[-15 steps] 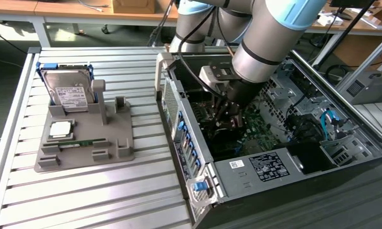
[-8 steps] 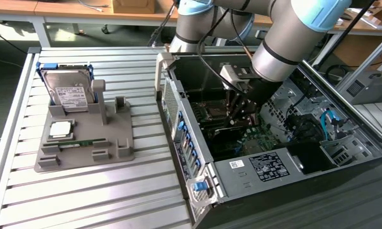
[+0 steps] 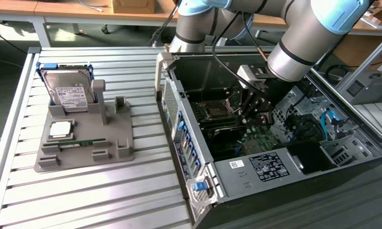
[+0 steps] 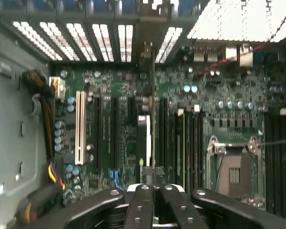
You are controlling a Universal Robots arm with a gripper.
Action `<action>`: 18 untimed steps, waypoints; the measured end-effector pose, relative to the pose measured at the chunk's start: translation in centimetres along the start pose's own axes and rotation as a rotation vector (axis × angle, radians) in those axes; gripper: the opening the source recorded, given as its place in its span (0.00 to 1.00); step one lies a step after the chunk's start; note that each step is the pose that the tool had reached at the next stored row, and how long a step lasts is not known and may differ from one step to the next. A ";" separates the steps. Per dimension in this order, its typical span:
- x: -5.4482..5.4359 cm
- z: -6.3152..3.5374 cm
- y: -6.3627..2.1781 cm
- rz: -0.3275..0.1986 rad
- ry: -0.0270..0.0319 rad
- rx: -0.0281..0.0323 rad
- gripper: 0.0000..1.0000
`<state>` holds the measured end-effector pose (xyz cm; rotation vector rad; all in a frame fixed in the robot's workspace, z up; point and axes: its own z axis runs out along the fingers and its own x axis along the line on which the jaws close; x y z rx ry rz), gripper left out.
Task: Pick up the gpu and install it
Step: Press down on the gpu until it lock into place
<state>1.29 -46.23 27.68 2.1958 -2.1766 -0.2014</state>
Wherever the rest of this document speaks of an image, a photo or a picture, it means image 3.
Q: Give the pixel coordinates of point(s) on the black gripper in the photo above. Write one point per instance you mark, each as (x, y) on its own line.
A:
(275, 93)

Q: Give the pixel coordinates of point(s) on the graphics card with black cooler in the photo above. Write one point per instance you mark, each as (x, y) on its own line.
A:
(228, 137)

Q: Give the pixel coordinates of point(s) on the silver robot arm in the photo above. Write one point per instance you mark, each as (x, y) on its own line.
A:
(291, 35)

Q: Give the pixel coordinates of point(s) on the metal socket cover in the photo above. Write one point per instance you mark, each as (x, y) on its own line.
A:
(233, 100)

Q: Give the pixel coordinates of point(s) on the green motherboard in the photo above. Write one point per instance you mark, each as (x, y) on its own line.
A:
(261, 136)

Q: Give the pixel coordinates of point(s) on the CPU socket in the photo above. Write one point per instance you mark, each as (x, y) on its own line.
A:
(214, 109)

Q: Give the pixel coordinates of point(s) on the grey chipset heatsink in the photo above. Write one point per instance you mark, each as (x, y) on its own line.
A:
(253, 146)

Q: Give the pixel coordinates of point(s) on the black tripod pole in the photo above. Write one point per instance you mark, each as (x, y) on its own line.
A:
(332, 52)

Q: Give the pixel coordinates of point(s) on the open grey PC case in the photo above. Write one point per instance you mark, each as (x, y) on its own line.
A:
(192, 105)

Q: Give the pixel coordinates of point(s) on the grey equipment box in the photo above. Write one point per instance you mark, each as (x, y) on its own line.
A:
(372, 90)

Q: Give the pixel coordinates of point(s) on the grey metal disk bay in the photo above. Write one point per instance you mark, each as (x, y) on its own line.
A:
(344, 150)

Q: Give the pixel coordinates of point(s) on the grey power supply unit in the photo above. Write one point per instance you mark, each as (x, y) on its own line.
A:
(238, 183)

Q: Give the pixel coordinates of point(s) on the blue case latch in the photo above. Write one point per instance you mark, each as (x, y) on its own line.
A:
(200, 186)

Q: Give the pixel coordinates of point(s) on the brown cardboard box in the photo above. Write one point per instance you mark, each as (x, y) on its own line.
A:
(134, 6)

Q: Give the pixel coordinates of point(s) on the black caster wheel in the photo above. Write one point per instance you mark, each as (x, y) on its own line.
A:
(106, 29)

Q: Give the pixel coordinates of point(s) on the grey plastic parts rack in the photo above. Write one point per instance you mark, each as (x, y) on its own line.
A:
(83, 133)

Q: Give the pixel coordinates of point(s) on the green RAM stick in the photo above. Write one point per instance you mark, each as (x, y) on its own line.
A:
(79, 142)

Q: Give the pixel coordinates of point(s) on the hard disk in blue caddy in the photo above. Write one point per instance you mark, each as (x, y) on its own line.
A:
(67, 83)

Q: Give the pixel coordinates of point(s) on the silver CPU chip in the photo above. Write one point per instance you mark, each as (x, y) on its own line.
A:
(61, 130)

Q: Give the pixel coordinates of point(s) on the wooden desk with grey legs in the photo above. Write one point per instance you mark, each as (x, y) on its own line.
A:
(19, 7)

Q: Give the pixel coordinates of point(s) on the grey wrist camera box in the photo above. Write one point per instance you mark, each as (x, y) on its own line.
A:
(252, 74)

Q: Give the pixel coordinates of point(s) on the aluminium profile frame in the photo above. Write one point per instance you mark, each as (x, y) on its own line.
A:
(379, 51)

